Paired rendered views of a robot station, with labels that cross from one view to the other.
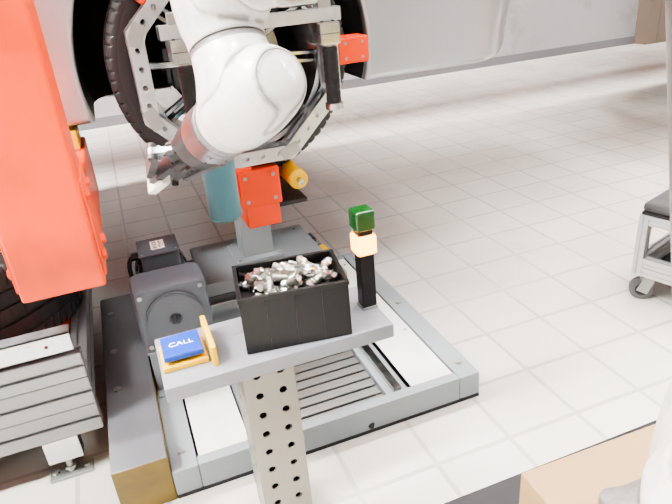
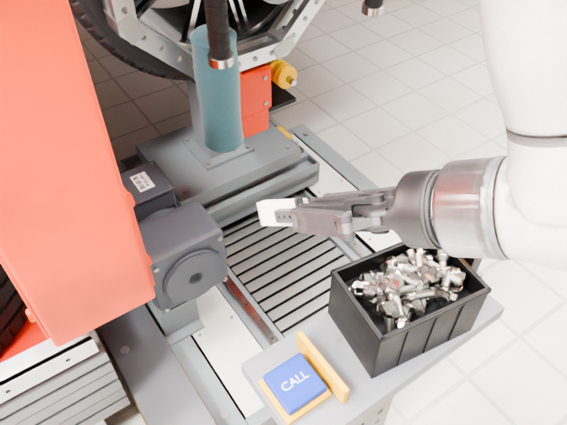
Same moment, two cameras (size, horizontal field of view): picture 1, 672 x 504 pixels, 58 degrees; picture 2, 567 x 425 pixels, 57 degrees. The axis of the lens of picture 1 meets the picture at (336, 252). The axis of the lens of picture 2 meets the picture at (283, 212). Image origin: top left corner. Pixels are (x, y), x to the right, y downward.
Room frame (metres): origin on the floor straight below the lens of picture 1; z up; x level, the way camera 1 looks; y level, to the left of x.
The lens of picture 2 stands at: (0.57, 0.41, 1.21)
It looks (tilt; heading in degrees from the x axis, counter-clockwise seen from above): 46 degrees down; 344
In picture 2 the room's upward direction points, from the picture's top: straight up
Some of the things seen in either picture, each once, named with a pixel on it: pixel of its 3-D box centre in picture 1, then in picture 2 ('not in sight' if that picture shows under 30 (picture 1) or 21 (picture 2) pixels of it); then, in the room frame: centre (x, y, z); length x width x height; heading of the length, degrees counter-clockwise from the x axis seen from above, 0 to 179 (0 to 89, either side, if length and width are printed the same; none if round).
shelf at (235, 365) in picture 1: (273, 337); (377, 339); (0.97, 0.13, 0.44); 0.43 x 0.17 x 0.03; 109
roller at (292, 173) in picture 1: (286, 168); (261, 57); (1.79, 0.13, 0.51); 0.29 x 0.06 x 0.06; 19
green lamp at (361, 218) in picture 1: (361, 218); not in sight; (1.04, -0.05, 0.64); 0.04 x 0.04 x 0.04; 19
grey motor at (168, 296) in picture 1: (170, 302); (158, 237); (1.47, 0.47, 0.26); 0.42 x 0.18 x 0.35; 19
